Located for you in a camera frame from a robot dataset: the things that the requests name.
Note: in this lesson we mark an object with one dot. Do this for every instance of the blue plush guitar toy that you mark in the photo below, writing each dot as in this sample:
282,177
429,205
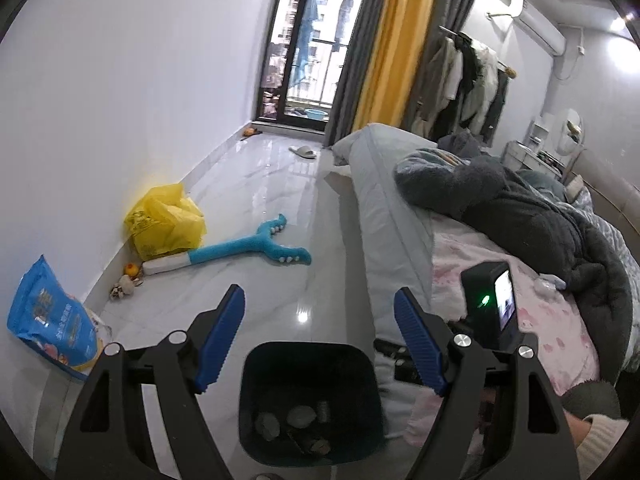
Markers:
240,250

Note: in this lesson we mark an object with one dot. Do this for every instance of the dark blue trash bin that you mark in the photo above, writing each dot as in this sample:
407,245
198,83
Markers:
310,375

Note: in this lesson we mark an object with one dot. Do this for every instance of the dark grey fleece blanket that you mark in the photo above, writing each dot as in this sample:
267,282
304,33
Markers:
550,230

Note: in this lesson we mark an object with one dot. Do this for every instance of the yellow curtain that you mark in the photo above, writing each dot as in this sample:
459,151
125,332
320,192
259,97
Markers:
395,45

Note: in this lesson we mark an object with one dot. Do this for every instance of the small orange object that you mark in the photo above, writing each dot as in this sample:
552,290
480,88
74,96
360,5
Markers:
250,132

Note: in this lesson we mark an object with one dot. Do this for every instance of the grey curtain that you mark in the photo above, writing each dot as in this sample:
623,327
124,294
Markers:
440,10
357,50

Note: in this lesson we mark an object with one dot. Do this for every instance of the light patterned quilt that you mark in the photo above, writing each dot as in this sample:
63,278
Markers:
607,225

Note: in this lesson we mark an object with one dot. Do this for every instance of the oval vanity mirror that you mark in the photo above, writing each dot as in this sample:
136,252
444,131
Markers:
574,132

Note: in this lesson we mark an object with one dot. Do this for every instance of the glass balcony door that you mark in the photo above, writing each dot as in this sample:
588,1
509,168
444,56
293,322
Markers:
315,40

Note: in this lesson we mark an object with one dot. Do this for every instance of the small orange toy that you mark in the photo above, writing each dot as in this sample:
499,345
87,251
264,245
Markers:
131,270

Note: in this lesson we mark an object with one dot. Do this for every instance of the white slipper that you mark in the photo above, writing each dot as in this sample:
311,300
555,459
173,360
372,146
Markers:
302,152

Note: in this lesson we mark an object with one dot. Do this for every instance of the hanging clothes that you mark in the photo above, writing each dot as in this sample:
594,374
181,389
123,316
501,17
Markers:
470,90

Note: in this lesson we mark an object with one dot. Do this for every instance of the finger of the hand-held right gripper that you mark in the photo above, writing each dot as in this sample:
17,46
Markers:
401,372
387,347

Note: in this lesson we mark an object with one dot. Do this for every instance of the white air conditioner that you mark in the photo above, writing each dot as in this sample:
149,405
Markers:
530,15

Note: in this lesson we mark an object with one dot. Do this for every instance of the light grey mattress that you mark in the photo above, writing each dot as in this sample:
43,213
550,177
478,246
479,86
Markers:
385,220

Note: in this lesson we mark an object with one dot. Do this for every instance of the ceiling light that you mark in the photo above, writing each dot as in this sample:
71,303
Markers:
620,22

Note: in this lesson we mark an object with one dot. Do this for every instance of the blue grey fleece blanket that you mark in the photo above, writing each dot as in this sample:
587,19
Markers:
440,175

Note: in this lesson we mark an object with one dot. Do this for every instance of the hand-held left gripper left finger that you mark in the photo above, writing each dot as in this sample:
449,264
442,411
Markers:
220,342

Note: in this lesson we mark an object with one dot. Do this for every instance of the beige padded headboard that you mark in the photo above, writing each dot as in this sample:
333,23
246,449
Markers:
610,195

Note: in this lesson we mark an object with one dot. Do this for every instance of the yellow plastic bag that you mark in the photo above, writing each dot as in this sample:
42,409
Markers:
160,225

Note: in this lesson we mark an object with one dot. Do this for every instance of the blue printed bag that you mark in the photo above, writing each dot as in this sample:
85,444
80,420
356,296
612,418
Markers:
50,320

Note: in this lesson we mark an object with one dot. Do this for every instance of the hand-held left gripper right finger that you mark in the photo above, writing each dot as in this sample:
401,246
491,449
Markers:
420,347

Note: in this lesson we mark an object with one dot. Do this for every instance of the blue basin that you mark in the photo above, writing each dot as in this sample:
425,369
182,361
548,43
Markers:
316,114

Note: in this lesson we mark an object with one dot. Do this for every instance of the blue hanging garment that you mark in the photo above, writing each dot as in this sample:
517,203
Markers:
306,35

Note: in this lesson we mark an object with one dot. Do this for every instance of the white vanity table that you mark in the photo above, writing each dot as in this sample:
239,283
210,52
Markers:
530,157

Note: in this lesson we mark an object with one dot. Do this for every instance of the small beige plush toy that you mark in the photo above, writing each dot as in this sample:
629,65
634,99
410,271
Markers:
124,290

